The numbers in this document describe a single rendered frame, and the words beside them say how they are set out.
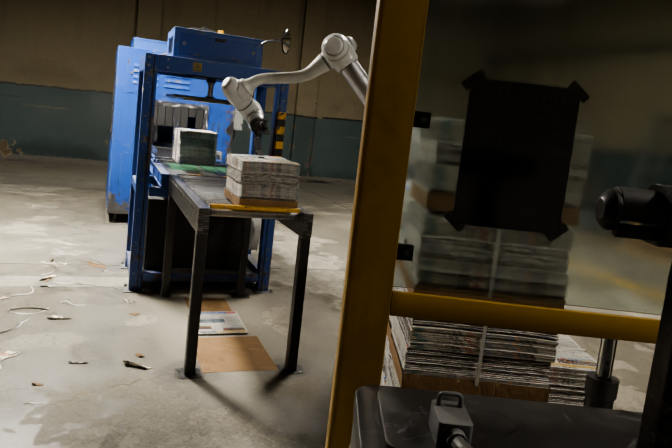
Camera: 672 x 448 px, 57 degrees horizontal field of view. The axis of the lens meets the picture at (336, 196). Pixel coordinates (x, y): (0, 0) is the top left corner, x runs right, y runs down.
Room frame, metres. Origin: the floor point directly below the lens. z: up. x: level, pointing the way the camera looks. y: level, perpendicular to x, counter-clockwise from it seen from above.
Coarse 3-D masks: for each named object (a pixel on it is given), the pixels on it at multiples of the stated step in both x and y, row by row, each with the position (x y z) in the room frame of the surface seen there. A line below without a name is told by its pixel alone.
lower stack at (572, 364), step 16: (560, 336) 2.10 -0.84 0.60; (560, 352) 1.93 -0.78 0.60; (576, 352) 1.95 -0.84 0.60; (560, 368) 1.79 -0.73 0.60; (576, 368) 1.80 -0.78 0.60; (592, 368) 1.82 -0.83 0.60; (560, 384) 1.79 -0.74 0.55; (576, 384) 1.80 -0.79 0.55; (560, 400) 1.80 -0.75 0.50; (576, 400) 1.80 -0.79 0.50
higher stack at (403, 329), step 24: (408, 336) 1.52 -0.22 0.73; (432, 336) 1.49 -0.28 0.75; (456, 336) 1.49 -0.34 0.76; (480, 336) 1.49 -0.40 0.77; (504, 336) 1.49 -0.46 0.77; (528, 336) 1.51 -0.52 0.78; (552, 336) 1.50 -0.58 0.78; (408, 360) 1.49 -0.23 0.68; (432, 360) 1.49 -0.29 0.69; (456, 360) 1.50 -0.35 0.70; (480, 360) 1.49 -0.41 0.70; (504, 360) 1.50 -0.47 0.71; (528, 360) 1.51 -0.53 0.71; (552, 360) 1.50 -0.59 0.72; (528, 384) 1.50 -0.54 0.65
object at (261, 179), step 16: (240, 160) 2.90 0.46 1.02; (256, 160) 2.91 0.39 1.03; (272, 160) 3.03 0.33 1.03; (240, 176) 2.87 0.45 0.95; (256, 176) 2.88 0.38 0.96; (272, 176) 2.91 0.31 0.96; (288, 176) 2.93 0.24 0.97; (240, 192) 2.87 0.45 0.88; (256, 192) 2.88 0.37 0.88; (272, 192) 2.91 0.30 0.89; (288, 192) 2.94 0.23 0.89
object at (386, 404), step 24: (360, 408) 0.98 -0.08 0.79; (384, 408) 0.97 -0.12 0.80; (408, 408) 0.98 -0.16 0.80; (480, 408) 1.01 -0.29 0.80; (504, 408) 1.02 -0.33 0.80; (528, 408) 1.03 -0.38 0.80; (552, 408) 1.05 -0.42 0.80; (576, 408) 1.06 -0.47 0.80; (600, 408) 1.09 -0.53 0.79; (360, 432) 0.90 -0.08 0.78; (384, 432) 0.89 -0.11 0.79; (408, 432) 0.90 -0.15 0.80; (480, 432) 0.93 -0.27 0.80; (504, 432) 0.93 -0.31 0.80; (528, 432) 0.94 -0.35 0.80; (552, 432) 0.95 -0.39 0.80; (576, 432) 0.96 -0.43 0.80; (600, 432) 0.97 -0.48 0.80; (624, 432) 0.98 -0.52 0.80
